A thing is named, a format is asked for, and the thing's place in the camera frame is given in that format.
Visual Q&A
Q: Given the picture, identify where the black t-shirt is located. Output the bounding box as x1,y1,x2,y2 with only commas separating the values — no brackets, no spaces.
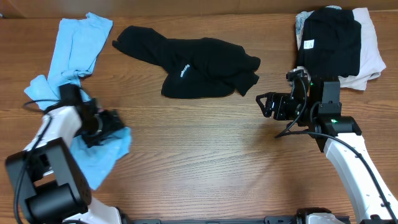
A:
112,26,261,99

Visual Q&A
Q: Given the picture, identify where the light blue t-shirt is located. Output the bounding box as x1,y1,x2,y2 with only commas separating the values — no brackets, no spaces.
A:
24,12,132,190

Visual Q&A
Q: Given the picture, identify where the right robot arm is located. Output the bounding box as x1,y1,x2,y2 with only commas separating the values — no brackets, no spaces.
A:
256,69,397,223

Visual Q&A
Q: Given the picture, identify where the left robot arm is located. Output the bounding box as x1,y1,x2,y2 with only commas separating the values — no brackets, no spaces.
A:
5,84,131,224

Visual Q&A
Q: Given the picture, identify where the folded black garment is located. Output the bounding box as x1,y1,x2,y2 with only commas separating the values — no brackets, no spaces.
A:
296,7,361,78

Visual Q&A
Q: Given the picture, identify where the folded white garment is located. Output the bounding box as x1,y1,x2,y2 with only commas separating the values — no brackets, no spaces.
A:
327,6,386,91

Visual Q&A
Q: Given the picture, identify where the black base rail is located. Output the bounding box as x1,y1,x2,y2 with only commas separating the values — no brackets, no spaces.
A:
124,207,352,224

